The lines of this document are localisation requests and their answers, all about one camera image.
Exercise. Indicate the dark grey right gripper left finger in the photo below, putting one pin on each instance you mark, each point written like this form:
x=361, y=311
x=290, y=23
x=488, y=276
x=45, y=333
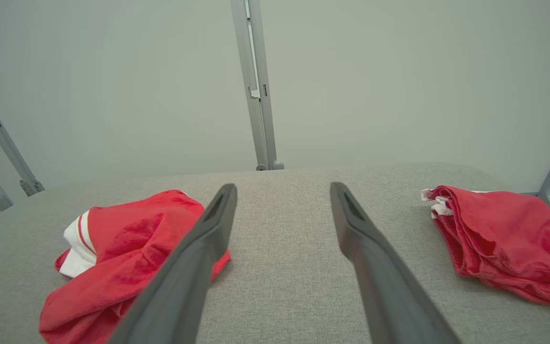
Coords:
x=179, y=291

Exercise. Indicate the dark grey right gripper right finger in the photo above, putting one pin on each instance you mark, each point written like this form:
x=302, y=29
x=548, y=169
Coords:
x=389, y=291

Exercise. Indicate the red jersey white trim lettering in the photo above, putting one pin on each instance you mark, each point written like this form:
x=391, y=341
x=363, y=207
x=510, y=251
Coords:
x=127, y=248

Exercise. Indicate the red shorts white side stripes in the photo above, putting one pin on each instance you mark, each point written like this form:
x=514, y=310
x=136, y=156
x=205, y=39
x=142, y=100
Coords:
x=509, y=239

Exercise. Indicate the grey metal frame post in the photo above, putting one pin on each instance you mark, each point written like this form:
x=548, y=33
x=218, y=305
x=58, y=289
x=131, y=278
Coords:
x=258, y=95

